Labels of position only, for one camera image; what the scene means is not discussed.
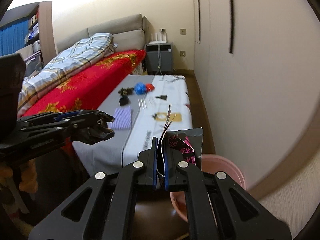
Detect pink plastic trash bin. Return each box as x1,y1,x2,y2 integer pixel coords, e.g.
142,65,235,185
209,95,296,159
170,154,246,222

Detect plaid folded quilt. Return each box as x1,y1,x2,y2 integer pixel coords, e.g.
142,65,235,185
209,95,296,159
17,33,115,118

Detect left hand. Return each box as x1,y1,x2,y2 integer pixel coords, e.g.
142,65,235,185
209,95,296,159
1,159,39,194

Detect wall power socket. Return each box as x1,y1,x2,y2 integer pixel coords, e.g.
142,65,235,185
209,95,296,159
180,50,186,57

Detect white printed sheet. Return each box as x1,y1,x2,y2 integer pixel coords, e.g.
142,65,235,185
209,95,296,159
121,75,193,166

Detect cream wardrobe doors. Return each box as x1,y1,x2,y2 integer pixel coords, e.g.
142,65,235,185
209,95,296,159
194,0,319,188

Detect beige upholstered headboard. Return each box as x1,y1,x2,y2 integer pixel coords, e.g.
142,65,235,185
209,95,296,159
56,14,151,52

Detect purple foam net sleeve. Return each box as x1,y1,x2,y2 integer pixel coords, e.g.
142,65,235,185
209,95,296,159
108,106,132,130

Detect blue plastic bag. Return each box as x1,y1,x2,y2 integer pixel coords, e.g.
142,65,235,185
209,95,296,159
134,82,148,95

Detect black pink printed bag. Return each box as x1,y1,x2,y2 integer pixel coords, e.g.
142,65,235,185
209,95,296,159
153,108,203,178

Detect grey bench cover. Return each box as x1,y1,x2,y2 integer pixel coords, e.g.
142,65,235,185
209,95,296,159
72,74,163,177

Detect red floral bedspread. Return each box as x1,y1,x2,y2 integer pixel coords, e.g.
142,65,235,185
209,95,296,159
24,49,146,116

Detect red foil ball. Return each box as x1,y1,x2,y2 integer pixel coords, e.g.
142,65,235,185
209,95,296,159
145,83,155,92

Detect white charging cable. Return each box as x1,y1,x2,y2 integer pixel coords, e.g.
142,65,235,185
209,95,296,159
154,43,164,76

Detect small black cloth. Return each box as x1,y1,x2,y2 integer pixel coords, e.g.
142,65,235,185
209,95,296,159
119,96,129,106

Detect dark floral scrunchie cloth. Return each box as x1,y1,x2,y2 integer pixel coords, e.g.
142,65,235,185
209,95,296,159
118,87,134,96

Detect grey bedside nightstand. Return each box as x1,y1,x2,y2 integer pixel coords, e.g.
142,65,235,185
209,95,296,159
145,43,173,74

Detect wooden bookshelf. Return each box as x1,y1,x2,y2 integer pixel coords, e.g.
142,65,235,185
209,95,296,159
17,1,57,76

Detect white wifi router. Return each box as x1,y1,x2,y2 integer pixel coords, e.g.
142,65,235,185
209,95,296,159
149,28,167,44

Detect blue curtain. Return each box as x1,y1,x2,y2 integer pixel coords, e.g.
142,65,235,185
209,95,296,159
0,17,29,56

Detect white cotton swabs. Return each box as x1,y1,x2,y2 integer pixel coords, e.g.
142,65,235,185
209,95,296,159
138,98,156,110

